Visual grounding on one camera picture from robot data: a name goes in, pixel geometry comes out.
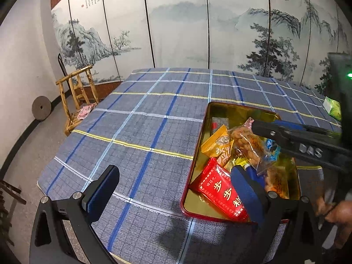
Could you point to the bamboo chair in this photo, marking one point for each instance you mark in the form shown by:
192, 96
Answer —
79, 93

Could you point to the dark grey red-label packet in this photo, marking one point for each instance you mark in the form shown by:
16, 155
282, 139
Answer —
219, 123

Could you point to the pink cloth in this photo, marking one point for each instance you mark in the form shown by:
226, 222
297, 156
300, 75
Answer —
85, 111

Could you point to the green snack packet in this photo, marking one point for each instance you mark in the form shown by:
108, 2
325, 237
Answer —
332, 108

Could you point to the dark wooden rack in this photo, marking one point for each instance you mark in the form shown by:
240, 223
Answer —
8, 209

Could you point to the orange snack packet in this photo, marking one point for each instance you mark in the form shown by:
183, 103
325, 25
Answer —
217, 145

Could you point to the blue plaid tablecloth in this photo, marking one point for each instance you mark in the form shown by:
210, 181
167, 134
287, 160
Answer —
137, 143

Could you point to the red snack packet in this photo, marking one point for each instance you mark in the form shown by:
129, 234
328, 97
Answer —
220, 192

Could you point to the clear bag of fried snacks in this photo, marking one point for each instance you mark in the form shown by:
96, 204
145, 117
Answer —
276, 183
247, 143

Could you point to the blue snack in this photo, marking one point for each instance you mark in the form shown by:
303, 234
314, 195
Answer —
272, 148

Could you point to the red and gold tin box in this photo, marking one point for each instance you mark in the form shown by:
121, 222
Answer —
198, 206

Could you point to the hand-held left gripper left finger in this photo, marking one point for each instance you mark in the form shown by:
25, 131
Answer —
100, 195

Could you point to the person's right hand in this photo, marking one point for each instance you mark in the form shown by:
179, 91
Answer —
341, 214

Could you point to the painted landscape folding screen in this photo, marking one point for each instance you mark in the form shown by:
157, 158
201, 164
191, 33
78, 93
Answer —
178, 33

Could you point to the black metal chair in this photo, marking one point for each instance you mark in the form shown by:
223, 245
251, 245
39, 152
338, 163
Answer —
62, 63

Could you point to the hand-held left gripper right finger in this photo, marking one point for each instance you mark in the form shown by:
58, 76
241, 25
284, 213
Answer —
246, 195

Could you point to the round stone millstone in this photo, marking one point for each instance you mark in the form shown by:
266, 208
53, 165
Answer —
41, 108

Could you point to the dark blue box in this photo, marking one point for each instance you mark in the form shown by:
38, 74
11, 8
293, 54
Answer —
255, 174

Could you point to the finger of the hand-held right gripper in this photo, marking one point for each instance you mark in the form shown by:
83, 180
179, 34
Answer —
302, 145
291, 124

